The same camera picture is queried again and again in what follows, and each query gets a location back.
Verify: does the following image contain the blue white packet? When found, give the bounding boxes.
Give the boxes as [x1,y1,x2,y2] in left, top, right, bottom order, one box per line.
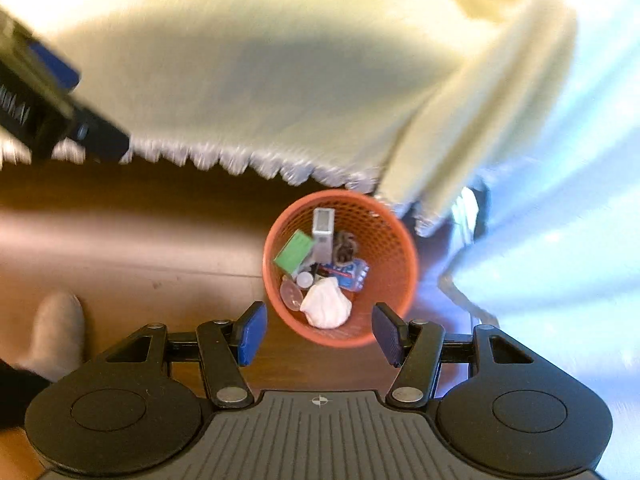
[318,258,369,292]

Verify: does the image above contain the red plastic mesh basket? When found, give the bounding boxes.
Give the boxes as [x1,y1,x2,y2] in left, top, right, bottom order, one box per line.
[262,190,419,349]

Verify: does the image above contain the green medicine box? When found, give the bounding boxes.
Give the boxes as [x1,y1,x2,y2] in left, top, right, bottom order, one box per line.
[273,230,314,275]

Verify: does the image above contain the white grey medicine box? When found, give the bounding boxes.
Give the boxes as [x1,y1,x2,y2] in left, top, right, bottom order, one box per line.
[311,208,335,264]

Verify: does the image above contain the clear round plastic container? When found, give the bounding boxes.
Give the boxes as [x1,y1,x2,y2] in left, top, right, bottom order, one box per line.
[280,271,314,312]

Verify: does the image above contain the light blue bed sheet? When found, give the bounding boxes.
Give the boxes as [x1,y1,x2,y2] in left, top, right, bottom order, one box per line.
[442,0,639,479]

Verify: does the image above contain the grey slipper foot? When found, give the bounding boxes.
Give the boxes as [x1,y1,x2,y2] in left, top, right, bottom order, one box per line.
[18,292,86,382]

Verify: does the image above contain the yellow fleece blanket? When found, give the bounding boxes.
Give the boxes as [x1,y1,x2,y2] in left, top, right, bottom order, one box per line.
[1,0,576,235]

